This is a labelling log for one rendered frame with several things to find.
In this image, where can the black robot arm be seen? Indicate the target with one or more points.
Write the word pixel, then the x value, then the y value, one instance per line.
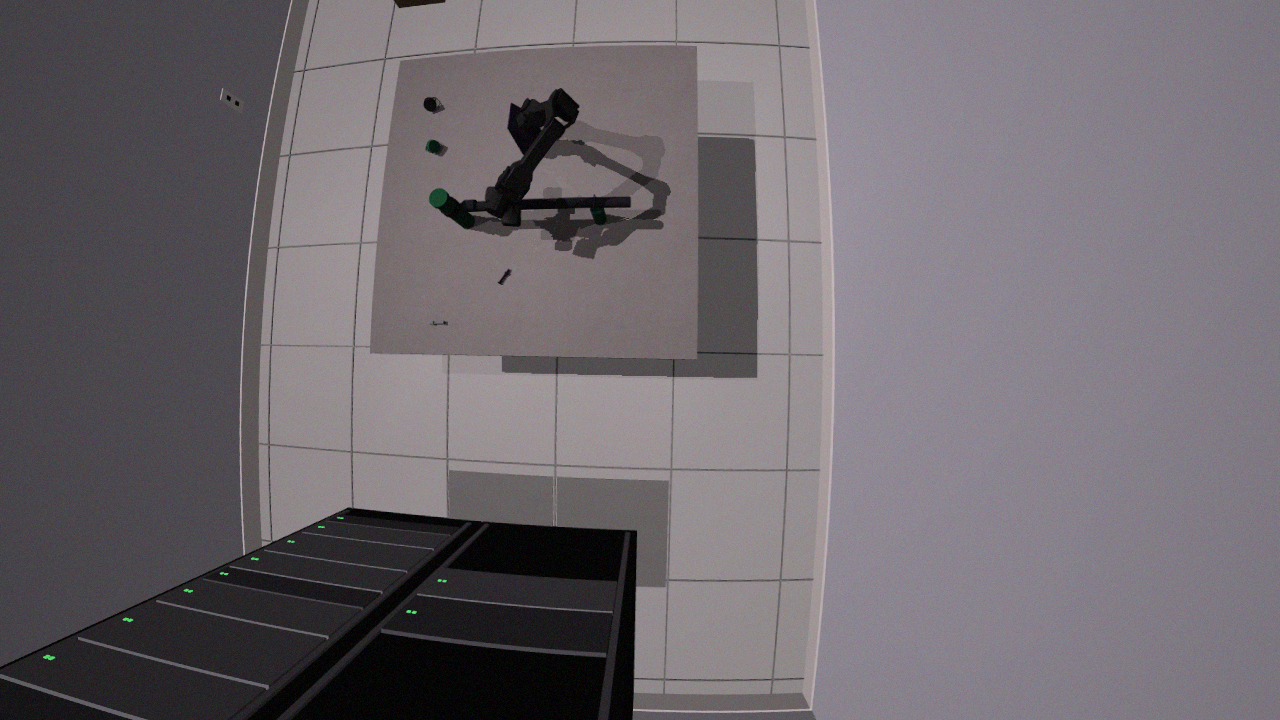
pixel 514 183

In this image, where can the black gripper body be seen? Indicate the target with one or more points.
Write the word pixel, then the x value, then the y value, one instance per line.
pixel 512 217

